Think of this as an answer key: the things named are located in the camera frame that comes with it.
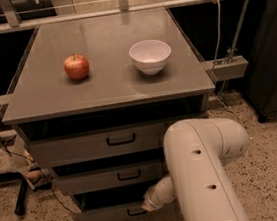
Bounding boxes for black bar on floor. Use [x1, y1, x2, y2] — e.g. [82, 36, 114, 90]
[14, 179, 28, 216]

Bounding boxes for grey metal rail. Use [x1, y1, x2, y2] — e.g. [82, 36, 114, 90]
[0, 0, 262, 36]

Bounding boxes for dark cabinet on right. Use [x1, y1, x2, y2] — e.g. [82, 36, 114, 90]
[242, 0, 277, 123]

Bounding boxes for grey drawer cabinet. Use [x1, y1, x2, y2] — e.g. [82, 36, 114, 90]
[0, 2, 231, 221]

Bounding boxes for grey middle drawer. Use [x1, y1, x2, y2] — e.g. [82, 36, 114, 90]
[55, 160, 165, 196]

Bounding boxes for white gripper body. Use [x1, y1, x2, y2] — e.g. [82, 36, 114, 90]
[141, 192, 160, 212]

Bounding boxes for black floor cable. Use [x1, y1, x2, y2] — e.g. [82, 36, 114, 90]
[0, 115, 97, 221]

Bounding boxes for grey metal side bracket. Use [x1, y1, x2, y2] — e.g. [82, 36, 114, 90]
[201, 56, 248, 83]

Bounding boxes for grey bottom drawer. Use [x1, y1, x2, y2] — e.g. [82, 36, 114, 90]
[68, 181, 173, 221]

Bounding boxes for grey top drawer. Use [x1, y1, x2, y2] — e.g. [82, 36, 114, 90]
[23, 111, 214, 171]

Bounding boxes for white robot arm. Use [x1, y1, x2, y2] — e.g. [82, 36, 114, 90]
[141, 118, 250, 221]

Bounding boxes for grey drawer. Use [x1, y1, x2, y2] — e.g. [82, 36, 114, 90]
[23, 111, 214, 171]
[68, 181, 173, 221]
[55, 160, 165, 196]

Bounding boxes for red apple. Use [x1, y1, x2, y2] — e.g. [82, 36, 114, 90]
[63, 53, 90, 81]

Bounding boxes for white bowl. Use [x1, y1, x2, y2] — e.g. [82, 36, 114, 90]
[129, 39, 172, 76]

